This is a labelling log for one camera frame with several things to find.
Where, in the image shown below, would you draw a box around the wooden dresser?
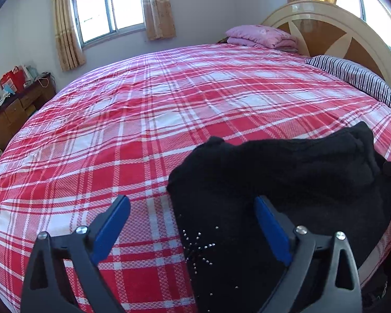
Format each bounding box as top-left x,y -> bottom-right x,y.
0,72 -> 57,152

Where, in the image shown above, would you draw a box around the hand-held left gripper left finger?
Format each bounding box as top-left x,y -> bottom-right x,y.
20,195 -> 131,313

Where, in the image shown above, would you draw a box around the window behind headboard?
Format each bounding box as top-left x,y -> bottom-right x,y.
337,0 -> 391,53

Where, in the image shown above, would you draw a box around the sliding window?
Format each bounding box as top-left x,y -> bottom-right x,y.
71,0 -> 146,44

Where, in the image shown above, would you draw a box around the striped pillow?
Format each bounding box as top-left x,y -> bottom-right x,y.
304,55 -> 391,113

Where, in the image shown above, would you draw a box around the pink folded blanket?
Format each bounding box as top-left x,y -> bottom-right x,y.
225,25 -> 300,53

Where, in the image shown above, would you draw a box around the red plaid bed sheet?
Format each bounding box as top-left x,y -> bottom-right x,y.
0,44 -> 391,313

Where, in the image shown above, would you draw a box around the red paper bag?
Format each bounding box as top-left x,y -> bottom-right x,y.
0,66 -> 26,93

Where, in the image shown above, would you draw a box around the beige floral curtain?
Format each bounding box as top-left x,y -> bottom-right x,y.
140,0 -> 176,41
53,0 -> 86,71

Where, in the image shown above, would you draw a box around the black pants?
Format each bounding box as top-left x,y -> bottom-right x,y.
167,121 -> 391,313

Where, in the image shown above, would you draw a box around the cream and wood headboard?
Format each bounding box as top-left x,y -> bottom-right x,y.
261,1 -> 391,105

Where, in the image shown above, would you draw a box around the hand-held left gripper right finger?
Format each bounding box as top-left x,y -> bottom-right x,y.
253,196 -> 363,313

